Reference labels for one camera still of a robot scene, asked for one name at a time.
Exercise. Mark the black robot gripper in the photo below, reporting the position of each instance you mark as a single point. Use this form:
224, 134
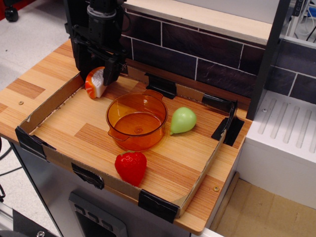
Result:
95, 39

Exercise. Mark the salmon nigiri sushi toy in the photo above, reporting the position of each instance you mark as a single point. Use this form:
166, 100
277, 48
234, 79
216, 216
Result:
94, 83

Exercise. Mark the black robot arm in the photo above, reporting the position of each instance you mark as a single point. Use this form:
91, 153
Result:
89, 5

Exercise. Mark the orange transparent plastic pot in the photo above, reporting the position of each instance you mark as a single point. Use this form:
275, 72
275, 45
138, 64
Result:
137, 120

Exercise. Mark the cardboard fence with black tape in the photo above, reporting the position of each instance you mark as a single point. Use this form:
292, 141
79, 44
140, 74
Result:
70, 130

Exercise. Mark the green toy pear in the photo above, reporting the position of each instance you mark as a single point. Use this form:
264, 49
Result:
183, 120

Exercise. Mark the red toy strawberry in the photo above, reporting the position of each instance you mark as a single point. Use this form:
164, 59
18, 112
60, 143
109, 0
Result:
131, 167

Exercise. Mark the grey oven control panel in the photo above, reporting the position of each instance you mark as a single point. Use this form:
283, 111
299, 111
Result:
94, 221

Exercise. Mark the white toy sink drainboard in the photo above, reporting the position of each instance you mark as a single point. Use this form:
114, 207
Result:
279, 152

